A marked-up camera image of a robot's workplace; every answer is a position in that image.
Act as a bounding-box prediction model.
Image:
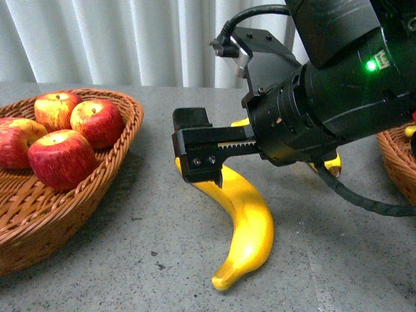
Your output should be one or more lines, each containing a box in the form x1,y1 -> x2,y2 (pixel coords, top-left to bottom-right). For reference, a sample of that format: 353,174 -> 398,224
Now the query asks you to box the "large front yellow banana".
192,166 -> 274,291

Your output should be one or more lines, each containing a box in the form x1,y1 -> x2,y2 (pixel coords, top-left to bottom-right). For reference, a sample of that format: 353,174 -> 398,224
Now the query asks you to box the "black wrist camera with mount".
208,27 -> 301,97

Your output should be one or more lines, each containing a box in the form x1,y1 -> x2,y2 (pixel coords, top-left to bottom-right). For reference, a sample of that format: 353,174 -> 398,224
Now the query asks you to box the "white pleated curtain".
0,0 -> 313,89

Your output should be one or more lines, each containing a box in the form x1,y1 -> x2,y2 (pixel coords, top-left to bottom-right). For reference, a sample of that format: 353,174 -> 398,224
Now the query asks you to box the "black camera cable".
216,4 -> 291,45

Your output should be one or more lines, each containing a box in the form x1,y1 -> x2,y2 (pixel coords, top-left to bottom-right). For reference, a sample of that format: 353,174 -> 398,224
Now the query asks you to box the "large front red apple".
28,129 -> 98,190

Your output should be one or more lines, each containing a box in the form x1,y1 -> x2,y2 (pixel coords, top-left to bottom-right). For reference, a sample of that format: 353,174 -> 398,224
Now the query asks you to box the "left brown wicker basket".
1,88 -> 144,276

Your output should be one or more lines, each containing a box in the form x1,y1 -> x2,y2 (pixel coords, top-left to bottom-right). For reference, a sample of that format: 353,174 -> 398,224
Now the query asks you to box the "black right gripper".
172,66 -> 345,187

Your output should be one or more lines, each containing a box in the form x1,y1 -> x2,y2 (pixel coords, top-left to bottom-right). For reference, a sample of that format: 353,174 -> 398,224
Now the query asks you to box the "brown wicker basket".
376,122 -> 415,205
1,88 -> 144,276

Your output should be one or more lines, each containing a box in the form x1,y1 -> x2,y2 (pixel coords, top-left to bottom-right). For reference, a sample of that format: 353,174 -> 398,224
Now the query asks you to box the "red apple in basket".
70,99 -> 125,149

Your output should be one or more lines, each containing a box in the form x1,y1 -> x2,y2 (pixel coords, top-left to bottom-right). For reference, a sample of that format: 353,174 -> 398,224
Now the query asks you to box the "black spiral wrapped cable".
313,159 -> 416,218

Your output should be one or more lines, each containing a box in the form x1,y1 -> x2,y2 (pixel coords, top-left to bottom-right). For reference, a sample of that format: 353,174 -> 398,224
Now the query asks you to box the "right brown wicker basket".
376,122 -> 415,205

